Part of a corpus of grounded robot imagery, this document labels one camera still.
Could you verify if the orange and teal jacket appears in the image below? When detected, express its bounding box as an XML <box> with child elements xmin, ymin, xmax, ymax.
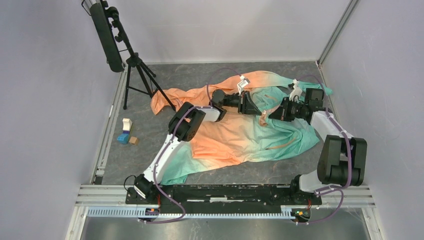
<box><xmin>161</xmin><ymin>70</ymin><xmax>321</xmax><ymax>185</ymax></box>

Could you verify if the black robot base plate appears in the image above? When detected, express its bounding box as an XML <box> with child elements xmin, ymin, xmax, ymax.
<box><xmin>125</xmin><ymin>184</ymin><xmax>322</xmax><ymax>214</ymax></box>

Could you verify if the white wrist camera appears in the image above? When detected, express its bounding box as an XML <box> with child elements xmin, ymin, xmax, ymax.
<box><xmin>236</xmin><ymin>75</ymin><xmax>250</xmax><ymax>95</ymax></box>
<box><xmin>288</xmin><ymin>78</ymin><xmax>303</xmax><ymax>102</ymax></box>

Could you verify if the brown wooden cube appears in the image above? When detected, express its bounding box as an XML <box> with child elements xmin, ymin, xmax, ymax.
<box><xmin>128</xmin><ymin>136</ymin><xmax>140</xmax><ymax>146</ymax></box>

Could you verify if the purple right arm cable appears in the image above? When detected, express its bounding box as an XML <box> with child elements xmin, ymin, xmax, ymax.
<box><xmin>294</xmin><ymin>74</ymin><xmax>354</xmax><ymax>226</ymax></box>

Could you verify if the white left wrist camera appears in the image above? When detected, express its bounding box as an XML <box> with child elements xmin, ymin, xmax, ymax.
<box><xmin>236</xmin><ymin>75</ymin><xmax>250</xmax><ymax>95</ymax></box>

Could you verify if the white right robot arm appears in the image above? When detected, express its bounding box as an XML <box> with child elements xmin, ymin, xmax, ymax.
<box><xmin>269</xmin><ymin>88</ymin><xmax>368</xmax><ymax>204</ymax></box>

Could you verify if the aluminium frame rail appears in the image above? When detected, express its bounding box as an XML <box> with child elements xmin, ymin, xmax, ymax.
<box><xmin>89</xmin><ymin>65</ymin><xmax>128</xmax><ymax>185</ymax></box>

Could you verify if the blue wooden block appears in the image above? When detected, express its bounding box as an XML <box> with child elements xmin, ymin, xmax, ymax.
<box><xmin>116</xmin><ymin>133</ymin><xmax>130</xmax><ymax>145</ymax></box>

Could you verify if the white wooden block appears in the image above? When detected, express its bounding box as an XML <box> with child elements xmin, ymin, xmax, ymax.
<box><xmin>122</xmin><ymin>118</ymin><xmax>133</xmax><ymax>132</ymax></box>

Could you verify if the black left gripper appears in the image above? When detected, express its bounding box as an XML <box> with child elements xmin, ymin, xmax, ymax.
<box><xmin>222</xmin><ymin>90</ymin><xmax>262</xmax><ymax>116</ymax></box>

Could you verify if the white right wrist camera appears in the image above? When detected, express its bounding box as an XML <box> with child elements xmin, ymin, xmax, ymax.
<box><xmin>288</xmin><ymin>78</ymin><xmax>303</xmax><ymax>102</ymax></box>

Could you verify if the black tripod stand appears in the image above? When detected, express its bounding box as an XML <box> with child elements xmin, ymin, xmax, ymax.
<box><xmin>105</xmin><ymin>6</ymin><xmax>176</xmax><ymax>111</ymax></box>

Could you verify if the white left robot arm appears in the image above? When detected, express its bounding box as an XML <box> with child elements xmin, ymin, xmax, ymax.
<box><xmin>133</xmin><ymin>89</ymin><xmax>262</xmax><ymax>204</ymax></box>

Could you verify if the black light panel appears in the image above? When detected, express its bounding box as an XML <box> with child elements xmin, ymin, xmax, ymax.
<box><xmin>89</xmin><ymin>0</ymin><xmax>124</xmax><ymax>73</ymax></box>

